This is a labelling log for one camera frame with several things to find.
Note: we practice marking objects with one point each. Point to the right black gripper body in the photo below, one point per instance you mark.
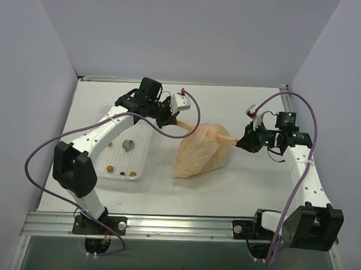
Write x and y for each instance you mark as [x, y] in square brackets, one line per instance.
[251, 138]

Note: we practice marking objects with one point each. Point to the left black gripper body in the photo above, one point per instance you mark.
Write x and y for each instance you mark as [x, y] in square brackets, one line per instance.
[166, 116]

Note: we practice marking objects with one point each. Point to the orange plastic bag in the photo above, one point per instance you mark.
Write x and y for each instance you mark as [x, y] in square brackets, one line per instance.
[206, 150]

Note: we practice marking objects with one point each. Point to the white plastic basket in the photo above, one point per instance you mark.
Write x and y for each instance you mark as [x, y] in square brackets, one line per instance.
[127, 162]

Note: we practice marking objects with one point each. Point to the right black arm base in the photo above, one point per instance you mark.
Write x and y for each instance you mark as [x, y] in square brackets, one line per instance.
[250, 230]

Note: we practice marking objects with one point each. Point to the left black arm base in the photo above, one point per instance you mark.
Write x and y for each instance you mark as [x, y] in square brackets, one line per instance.
[84, 225]

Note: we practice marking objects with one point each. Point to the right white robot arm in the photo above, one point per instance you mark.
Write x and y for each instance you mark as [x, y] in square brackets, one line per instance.
[310, 221]

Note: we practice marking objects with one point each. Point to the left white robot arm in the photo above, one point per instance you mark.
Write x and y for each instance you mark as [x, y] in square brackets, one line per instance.
[73, 163]

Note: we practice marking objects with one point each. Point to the green fake leaf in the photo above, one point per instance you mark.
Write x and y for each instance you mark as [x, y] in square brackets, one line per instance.
[128, 145]

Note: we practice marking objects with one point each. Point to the small tan nut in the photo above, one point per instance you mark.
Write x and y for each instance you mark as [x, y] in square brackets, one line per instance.
[109, 169]

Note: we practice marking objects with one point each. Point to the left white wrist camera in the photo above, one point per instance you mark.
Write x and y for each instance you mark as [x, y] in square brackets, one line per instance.
[179, 102]

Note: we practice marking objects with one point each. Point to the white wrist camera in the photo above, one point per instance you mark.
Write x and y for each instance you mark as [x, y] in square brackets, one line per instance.
[179, 102]
[257, 118]

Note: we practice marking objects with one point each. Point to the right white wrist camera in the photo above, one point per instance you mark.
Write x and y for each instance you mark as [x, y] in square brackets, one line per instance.
[257, 118]

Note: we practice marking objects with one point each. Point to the aluminium front rail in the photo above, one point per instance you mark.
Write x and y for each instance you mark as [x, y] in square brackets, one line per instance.
[57, 224]

